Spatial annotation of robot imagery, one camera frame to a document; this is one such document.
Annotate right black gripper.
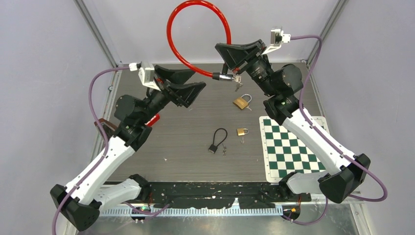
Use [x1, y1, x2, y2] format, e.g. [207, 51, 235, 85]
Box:
[214, 40, 277, 97]

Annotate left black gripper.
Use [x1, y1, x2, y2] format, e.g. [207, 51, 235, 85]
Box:
[139, 66, 206, 124]

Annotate red cable lock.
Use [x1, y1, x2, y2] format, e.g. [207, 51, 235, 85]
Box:
[166, 0, 243, 92]

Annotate large brass padlock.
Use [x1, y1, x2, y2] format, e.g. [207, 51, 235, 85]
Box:
[232, 94, 252, 110]

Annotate black cable padlock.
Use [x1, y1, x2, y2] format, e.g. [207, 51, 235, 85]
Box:
[208, 127, 228, 154]

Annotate small brass padlock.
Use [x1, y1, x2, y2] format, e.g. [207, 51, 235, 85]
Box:
[236, 128, 249, 136]

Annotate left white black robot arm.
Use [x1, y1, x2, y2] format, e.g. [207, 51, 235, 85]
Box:
[50, 62, 206, 231]

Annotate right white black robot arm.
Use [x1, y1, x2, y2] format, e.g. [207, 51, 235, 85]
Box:
[215, 40, 370, 203]

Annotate red combination lock box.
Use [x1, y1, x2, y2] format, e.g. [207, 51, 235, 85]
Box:
[145, 113, 160, 127]

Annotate small key bunch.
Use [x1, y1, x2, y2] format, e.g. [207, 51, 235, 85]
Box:
[222, 144, 227, 157]

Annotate brown wooden metronome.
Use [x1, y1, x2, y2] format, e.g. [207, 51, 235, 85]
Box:
[98, 118, 117, 139]

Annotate green white checkered mat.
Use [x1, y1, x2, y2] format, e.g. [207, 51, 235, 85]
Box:
[259, 116, 325, 183]

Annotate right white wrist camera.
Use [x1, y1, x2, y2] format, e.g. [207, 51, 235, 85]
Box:
[262, 28, 291, 55]

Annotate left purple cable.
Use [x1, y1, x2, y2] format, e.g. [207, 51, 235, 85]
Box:
[51, 66, 174, 235]

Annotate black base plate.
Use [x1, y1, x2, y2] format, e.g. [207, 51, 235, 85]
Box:
[128, 182, 311, 209]

